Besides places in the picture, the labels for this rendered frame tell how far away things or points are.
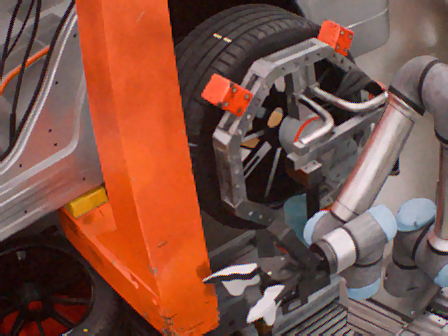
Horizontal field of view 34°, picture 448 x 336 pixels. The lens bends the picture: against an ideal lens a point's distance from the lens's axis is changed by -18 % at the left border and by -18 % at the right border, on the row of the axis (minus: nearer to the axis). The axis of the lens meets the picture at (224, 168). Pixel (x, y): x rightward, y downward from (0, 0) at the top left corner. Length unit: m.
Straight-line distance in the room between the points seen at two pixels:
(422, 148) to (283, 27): 1.68
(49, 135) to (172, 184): 0.56
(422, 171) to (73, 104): 1.85
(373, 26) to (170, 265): 1.39
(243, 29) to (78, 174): 0.64
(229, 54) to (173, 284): 0.61
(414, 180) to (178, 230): 1.79
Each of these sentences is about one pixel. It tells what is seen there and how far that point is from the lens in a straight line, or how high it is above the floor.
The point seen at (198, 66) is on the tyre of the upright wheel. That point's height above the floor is 1.10.
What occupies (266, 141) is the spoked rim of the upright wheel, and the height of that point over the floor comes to 0.82.
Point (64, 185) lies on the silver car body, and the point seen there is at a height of 0.81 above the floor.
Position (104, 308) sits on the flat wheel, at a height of 0.50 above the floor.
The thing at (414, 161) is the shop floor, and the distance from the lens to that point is 3.71.
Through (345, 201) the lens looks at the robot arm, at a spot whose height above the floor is 1.20.
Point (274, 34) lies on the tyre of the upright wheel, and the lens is 2.24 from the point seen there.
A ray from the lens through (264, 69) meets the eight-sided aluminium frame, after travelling 2.16.
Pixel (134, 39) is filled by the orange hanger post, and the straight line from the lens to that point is 1.69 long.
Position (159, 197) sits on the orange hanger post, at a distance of 1.91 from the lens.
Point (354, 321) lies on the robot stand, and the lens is 2.08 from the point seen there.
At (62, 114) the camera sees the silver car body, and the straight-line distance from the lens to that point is 2.33.
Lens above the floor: 2.18
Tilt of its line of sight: 36 degrees down
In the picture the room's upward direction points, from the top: 8 degrees counter-clockwise
